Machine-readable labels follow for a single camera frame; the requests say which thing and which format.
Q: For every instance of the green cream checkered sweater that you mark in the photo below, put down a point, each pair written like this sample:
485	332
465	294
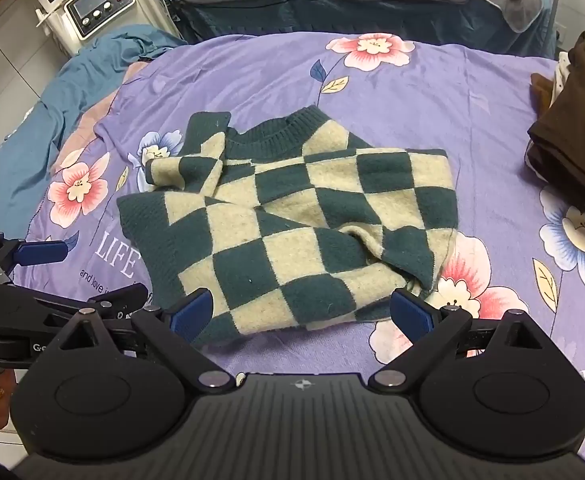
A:
292	240

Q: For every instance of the dark brown folded garment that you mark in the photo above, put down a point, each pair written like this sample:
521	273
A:
577	130

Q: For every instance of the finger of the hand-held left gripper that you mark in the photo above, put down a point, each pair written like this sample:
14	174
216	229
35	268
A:
117	296
40	252

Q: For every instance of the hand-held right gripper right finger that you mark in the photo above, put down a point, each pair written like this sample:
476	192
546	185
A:
410	312

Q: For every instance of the white machine with control panel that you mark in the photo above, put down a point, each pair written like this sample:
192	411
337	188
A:
97	5

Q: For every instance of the teal blue quilt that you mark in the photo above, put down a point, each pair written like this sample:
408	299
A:
27	130

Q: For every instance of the tan brown garment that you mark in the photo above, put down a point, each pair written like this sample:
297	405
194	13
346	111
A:
540	90

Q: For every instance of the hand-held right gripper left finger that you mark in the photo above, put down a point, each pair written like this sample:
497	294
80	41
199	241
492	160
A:
192	312

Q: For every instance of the purple floral bedsheet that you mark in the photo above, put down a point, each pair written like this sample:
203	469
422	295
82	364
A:
272	75

